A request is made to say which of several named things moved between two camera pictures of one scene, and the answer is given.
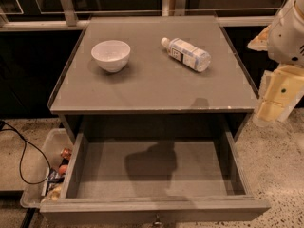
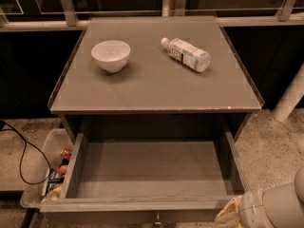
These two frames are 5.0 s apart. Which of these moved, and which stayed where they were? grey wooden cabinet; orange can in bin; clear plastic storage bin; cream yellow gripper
Moved: cream yellow gripper
Stayed: orange can in bin; clear plastic storage bin; grey wooden cabinet
